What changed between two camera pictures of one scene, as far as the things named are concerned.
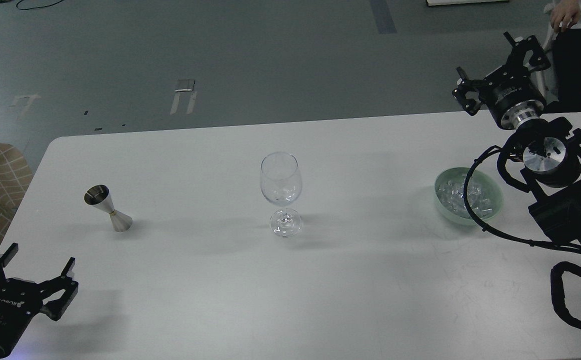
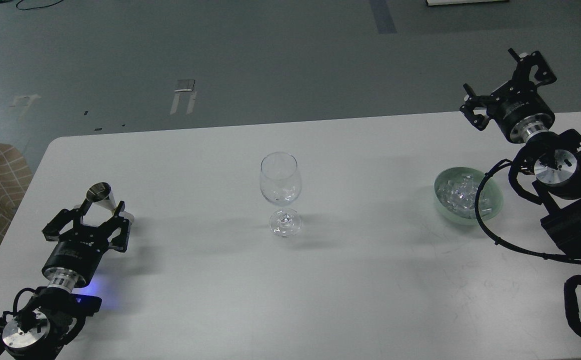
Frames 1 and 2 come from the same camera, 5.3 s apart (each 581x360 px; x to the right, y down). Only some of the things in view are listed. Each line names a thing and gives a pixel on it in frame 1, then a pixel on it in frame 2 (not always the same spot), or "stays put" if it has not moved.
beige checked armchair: [0, 174] stays put
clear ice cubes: [451, 193] stays put
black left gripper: [2, 312] -> [75, 257]
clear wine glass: [281, 181] stays put
